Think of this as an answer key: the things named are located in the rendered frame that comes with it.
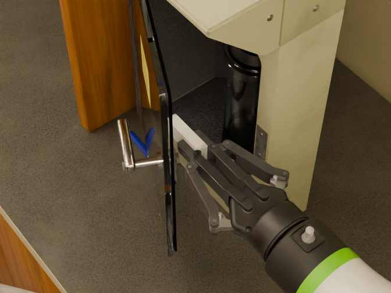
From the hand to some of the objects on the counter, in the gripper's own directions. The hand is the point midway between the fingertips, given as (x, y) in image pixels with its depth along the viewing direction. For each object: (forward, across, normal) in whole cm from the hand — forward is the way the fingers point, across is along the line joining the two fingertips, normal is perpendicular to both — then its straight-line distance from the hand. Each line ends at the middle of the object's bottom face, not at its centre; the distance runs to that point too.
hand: (187, 138), depth 112 cm
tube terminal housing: (+12, -24, +34) cm, 43 cm away
